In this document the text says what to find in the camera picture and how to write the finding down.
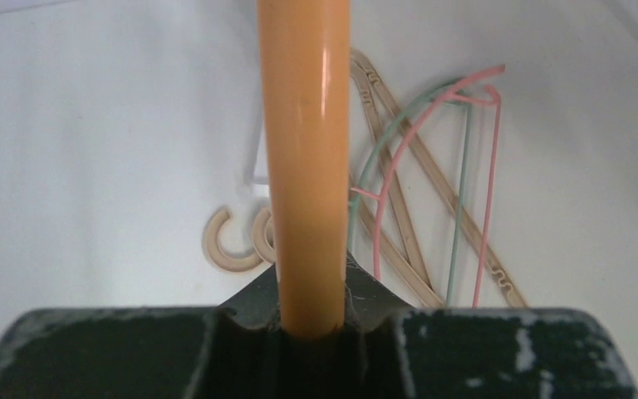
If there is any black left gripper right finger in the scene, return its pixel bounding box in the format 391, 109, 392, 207
346, 258, 638, 398

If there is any pink wire hanger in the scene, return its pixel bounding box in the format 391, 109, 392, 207
349, 64, 527, 308

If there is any green wire hanger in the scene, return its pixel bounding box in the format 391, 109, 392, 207
352, 72, 465, 308

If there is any metal clothes rack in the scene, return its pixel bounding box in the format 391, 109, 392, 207
239, 108, 270, 199

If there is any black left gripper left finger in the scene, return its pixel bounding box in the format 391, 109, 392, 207
0, 268, 279, 398

